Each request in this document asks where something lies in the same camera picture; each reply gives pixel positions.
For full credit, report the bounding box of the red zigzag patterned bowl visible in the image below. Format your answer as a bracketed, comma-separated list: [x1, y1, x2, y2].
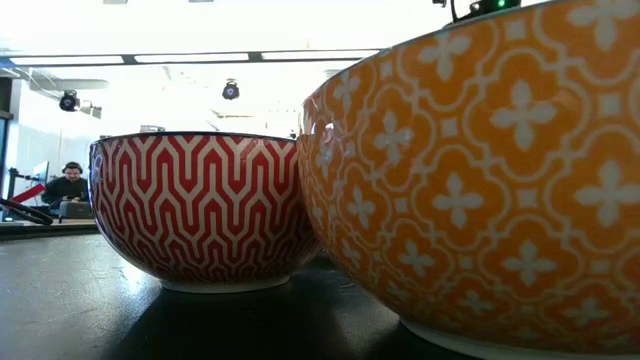
[88, 131, 322, 295]

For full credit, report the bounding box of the orange patterned bowl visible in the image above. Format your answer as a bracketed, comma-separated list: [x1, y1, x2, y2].
[298, 0, 640, 360]

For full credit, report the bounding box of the grey box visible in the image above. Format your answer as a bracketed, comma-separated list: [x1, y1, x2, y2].
[58, 200, 94, 221]

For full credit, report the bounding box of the person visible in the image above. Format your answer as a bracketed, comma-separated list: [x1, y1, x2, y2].
[41, 161, 91, 207]

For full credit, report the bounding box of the background computer monitor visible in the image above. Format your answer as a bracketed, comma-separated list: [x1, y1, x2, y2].
[32, 160, 50, 186]

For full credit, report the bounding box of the red slanted bar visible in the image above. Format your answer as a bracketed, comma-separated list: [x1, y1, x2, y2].
[9, 183, 46, 204]

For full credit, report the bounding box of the black aluminium table frame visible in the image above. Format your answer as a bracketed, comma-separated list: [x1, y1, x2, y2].
[0, 222, 99, 241]

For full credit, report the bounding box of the black cable loop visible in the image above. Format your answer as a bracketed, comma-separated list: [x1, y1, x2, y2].
[0, 197, 54, 226]

